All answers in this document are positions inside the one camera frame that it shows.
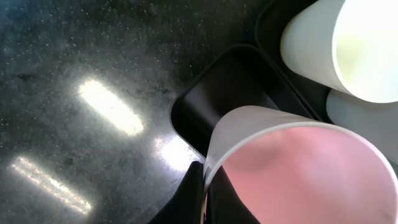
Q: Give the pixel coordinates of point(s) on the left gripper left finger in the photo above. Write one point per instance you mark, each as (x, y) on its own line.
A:
(189, 199)

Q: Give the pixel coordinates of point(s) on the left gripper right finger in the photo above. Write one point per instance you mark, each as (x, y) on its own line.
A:
(225, 205)

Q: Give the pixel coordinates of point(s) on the pink cup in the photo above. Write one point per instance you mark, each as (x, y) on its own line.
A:
(304, 174)

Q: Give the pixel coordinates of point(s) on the black tray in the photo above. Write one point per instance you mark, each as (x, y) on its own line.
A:
(230, 87)

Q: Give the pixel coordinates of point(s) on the grey cup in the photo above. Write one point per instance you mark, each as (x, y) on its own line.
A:
(367, 124)

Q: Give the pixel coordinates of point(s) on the white cup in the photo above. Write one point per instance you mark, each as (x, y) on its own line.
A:
(311, 53)

